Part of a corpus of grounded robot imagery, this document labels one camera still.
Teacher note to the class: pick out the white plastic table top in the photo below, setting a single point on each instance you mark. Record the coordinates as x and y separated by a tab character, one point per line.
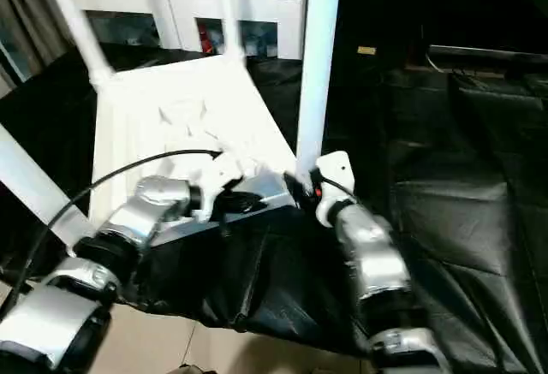
171	91

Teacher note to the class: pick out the black flat panel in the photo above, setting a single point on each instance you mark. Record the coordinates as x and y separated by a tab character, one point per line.
488	53

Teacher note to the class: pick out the white cabinet with glass doors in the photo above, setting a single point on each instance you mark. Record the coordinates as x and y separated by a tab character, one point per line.
171	1

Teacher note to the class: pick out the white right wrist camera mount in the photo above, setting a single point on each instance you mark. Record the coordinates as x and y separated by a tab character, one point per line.
336	173

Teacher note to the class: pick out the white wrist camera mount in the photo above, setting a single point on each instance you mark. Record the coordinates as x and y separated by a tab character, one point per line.
218	177
336	173

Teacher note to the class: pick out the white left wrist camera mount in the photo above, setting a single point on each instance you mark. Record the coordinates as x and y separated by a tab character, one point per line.
218	177

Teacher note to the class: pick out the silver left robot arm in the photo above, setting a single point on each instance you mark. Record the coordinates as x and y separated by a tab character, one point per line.
141	207

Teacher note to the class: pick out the black plastic mat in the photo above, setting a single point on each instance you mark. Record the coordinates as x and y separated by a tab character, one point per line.
449	177

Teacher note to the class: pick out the red bottle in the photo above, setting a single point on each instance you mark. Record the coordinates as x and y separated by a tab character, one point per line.
206	40

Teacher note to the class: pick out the small tan tag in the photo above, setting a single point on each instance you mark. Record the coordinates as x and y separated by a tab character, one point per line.
367	50

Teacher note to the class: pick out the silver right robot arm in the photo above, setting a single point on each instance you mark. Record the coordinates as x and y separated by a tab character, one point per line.
377	245

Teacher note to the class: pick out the grey and blue curtain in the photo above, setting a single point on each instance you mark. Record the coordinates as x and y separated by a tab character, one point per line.
25	19

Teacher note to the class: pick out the white plastic table leg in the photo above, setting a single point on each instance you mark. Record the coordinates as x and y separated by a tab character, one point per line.
231	19
317	70
81	27
34	177

